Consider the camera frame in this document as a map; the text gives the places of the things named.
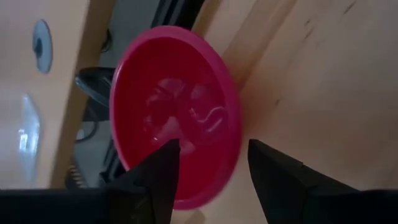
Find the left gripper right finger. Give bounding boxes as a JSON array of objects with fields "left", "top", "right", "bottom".
[{"left": 248, "top": 139, "right": 398, "bottom": 224}]

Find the grey round cover cap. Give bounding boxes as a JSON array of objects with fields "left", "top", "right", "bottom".
[{"left": 32, "top": 19, "right": 54, "bottom": 75}]

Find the pink plastic bowl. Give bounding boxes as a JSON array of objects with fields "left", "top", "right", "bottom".
[{"left": 108, "top": 25, "right": 243, "bottom": 211}]

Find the black cable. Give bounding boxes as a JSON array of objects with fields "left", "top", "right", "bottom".
[{"left": 74, "top": 119, "right": 100, "bottom": 144}]

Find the black metal frame post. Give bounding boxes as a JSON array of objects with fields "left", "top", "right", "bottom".
[{"left": 150, "top": 0, "right": 206, "bottom": 31}]

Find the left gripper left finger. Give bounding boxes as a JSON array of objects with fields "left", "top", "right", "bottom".
[{"left": 0, "top": 138, "right": 182, "bottom": 224}]

